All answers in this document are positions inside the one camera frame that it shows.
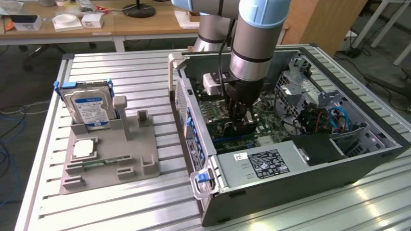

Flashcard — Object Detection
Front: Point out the green RAM stick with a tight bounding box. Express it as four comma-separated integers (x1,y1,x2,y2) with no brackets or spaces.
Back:
82,157,129,168

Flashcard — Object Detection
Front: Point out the hard disk with blue bracket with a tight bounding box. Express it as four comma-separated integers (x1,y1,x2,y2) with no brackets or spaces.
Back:
53,78,117,130

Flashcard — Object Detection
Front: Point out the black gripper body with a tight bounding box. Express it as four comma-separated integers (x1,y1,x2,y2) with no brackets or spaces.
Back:
225,79,265,106

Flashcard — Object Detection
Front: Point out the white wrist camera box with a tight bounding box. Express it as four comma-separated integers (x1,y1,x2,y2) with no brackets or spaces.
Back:
202,73,231,96

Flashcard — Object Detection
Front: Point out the open dark PC case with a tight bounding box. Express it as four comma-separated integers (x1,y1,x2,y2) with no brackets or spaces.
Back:
169,47,411,228

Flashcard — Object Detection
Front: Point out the wooden cabinet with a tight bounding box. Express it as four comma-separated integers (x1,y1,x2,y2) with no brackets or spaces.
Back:
282,0,369,55

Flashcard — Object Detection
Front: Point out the metal disk bay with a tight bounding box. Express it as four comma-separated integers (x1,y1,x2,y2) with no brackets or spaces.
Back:
329,126,386,157

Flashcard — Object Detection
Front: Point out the green motherboard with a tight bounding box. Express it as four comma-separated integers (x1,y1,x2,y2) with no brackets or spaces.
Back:
189,79,290,154

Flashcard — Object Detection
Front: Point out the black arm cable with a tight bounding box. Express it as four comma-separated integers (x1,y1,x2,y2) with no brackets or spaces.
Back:
218,0,239,102

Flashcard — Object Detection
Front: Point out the CPU socket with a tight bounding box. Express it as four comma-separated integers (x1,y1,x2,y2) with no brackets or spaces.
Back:
215,100,230,116

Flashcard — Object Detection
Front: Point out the perforated metal drive cage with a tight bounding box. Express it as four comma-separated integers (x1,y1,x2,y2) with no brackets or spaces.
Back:
274,69,322,126

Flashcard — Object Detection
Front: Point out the silver CPU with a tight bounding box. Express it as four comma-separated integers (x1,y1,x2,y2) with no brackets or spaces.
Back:
73,141,98,158

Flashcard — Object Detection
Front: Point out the white floor cable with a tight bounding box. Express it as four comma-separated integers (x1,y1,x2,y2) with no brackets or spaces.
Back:
0,101,50,115

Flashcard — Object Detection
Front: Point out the blue floor cable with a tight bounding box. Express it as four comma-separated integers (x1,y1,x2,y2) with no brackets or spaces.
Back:
0,115,27,207

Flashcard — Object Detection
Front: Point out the white paper stack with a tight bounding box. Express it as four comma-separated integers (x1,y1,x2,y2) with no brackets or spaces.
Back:
174,10,202,29

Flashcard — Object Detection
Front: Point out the black round stand base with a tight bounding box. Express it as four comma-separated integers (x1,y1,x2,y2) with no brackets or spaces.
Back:
123,0,157,19

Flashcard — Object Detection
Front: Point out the grey power supply unit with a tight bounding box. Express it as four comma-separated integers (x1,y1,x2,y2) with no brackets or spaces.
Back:
217,141,309,188

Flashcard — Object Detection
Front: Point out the white holder with round hole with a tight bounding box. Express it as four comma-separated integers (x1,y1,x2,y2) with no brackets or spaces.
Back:
51,13,85,32

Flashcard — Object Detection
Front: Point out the blue wire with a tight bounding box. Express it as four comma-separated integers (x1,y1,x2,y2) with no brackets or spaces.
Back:
329,107,352,132

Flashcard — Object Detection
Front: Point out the blue expansion slot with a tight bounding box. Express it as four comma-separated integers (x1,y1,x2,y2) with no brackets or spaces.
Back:
214,136,247,143

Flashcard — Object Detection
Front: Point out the white table frame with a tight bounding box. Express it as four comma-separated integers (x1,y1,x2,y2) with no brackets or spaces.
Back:
352,0,411,65

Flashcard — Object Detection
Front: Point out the grey parts rack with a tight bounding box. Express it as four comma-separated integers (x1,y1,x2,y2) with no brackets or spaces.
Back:
59,95,162,195

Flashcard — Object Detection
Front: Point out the red wire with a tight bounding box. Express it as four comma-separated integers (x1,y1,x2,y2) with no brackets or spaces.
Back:
314,112,329,130

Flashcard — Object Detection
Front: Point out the black graphics card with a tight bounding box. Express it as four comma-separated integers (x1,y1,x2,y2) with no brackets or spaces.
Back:
210,119,259,140

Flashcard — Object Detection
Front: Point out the small white box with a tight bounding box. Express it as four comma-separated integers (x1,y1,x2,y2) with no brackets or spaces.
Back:
81,13,106,28

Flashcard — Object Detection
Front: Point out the white box with black lid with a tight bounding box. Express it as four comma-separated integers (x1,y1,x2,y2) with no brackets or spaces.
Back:
10,14,45,31

